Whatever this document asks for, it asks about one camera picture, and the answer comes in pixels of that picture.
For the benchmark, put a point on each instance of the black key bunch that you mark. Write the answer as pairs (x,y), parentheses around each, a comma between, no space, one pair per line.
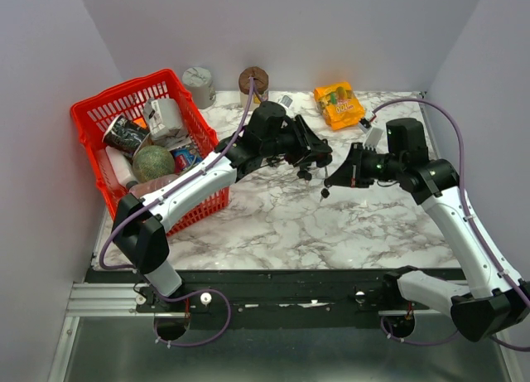
(304,174)

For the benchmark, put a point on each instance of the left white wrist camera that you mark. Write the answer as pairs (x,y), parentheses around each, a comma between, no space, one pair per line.
(285,101)

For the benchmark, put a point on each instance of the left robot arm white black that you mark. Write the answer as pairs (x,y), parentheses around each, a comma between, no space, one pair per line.
(141,224)

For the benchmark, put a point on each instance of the black patterned cup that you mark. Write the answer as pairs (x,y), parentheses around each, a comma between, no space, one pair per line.
(126,136)

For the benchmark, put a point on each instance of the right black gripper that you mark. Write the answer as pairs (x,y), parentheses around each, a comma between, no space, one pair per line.
(347,173)

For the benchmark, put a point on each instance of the black head key pair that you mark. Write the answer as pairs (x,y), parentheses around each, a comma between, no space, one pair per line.
(324,192)

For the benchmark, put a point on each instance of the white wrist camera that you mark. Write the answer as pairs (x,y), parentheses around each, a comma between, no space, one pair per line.
(285,101)
(372,133)

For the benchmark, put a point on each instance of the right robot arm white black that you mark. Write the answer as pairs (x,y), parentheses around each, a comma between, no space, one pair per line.
(495,295)

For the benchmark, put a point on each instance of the orange snack bag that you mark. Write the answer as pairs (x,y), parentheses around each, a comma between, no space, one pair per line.
(338,105)

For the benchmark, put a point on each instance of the green melon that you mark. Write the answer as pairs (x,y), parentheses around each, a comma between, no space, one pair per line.
(152,162)

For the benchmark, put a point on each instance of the black mounting rail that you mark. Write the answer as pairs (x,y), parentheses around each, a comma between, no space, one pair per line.
(279,299)

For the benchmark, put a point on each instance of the clear plastic bottle blue label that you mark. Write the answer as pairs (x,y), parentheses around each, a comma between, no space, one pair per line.
(141,189)

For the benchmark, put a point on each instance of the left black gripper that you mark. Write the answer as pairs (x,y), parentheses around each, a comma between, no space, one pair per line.
(301,151)

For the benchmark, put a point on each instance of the grey white carton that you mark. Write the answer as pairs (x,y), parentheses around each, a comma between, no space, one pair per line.
(163,118)

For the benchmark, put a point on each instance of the brown lidded white jar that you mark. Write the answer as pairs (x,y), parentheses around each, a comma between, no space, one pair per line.
(260,84)

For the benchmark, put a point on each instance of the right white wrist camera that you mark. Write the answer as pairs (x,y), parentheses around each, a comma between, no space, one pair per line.
(372,133)

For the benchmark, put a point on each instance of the blue snack packet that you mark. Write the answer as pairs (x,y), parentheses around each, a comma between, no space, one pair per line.
(185,159)

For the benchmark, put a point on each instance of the grey marbled cylinder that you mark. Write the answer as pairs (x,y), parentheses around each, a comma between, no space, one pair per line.
(199,82)

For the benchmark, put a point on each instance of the red plastic basket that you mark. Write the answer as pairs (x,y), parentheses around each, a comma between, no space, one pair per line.
(92,117)

